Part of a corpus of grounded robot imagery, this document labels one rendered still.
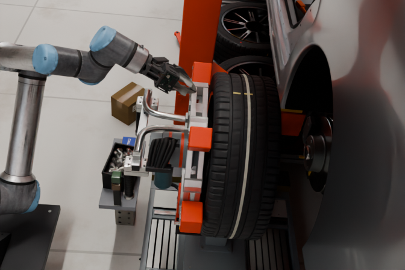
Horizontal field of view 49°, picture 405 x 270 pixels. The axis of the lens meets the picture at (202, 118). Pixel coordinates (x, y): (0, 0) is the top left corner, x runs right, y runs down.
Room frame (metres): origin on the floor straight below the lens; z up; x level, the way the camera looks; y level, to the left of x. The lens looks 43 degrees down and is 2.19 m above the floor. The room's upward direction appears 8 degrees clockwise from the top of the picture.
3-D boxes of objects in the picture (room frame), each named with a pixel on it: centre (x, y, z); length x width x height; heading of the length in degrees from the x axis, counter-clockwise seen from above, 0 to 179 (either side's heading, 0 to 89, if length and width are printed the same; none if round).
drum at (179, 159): (1.24, 0.09, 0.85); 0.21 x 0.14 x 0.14; 94
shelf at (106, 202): (1.42, 0.35, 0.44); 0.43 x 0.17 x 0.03; 4
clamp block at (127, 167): (1.06, 0.21, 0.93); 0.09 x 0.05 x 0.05; 94
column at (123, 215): (1.45, 0.35, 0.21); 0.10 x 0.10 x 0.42; 4
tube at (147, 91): (1.33, 0.15, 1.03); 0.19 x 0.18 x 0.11; 94
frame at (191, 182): (1.24, 0.02, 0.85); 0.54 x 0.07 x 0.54; 4
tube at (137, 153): (1.13, 0.13, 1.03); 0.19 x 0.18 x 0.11; 94
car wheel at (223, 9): (2.89, -0.28, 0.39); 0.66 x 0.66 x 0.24
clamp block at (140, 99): (1.39, 0.24, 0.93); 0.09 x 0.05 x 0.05; 94
